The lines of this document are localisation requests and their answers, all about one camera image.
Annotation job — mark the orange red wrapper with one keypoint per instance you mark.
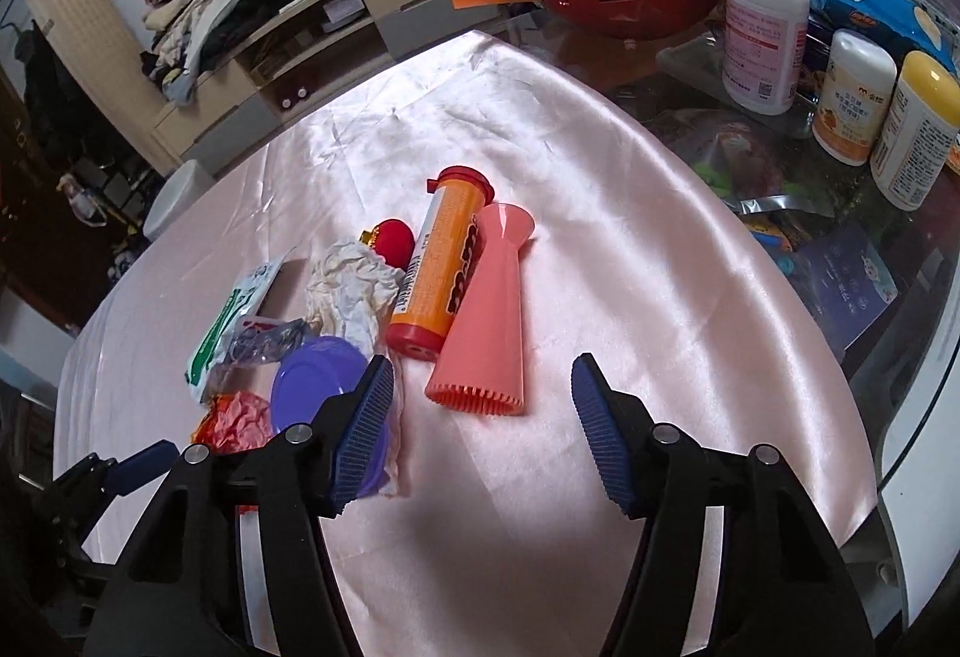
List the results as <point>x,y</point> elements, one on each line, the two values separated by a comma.
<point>236,422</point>

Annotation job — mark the green white snack packet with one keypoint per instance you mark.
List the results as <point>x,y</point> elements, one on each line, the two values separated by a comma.
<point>245,297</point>

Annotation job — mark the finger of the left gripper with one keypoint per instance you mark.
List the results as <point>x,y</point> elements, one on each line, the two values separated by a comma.
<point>141,468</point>

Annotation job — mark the beige TV cabinet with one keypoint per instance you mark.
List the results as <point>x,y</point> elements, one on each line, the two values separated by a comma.
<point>307,55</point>

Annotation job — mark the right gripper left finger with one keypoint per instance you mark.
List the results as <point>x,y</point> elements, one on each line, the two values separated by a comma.
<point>363,414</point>

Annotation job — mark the orange tube red cap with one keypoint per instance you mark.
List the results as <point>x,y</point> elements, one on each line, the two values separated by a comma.
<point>436,278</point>

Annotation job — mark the pink ribbed plastic cone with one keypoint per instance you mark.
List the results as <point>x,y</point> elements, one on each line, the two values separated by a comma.
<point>481,367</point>

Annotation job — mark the white bottle orange label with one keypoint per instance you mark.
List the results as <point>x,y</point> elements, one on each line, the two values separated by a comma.
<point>854,99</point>

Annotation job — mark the red ball ornament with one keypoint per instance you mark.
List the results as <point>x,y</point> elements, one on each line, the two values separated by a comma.
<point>391,239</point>

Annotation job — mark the pink satin tablecloth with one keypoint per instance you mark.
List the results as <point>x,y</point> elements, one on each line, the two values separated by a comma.
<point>500,539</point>

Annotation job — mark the clear blister pack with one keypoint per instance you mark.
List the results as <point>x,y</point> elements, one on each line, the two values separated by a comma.
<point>258,340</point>

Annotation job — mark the white round stool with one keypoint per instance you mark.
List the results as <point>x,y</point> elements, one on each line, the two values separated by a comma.
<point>182,189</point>

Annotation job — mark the pile of folded clothes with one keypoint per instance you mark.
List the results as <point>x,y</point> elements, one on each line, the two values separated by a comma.
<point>180,32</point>

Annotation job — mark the yellow cap white bottle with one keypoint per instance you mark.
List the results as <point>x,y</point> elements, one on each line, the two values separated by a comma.
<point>919,131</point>

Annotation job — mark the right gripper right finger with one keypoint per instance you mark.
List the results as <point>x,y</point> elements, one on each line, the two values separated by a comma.
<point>609,420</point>

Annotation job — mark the purple round plastic lid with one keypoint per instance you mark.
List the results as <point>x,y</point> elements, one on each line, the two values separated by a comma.
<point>305,422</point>

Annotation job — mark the blue booklet under glass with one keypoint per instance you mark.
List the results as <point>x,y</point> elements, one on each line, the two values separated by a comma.
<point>844,284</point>

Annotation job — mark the crumpled white tissue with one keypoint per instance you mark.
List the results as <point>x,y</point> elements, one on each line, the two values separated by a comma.
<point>350,294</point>

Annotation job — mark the white chair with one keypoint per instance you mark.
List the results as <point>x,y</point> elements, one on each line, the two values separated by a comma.
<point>919,483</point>

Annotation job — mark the white bottle pink label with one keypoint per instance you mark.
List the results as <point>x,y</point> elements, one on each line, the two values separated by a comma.
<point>764,43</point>

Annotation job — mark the blue snack bag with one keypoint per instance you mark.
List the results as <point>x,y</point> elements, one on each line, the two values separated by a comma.
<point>898,26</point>

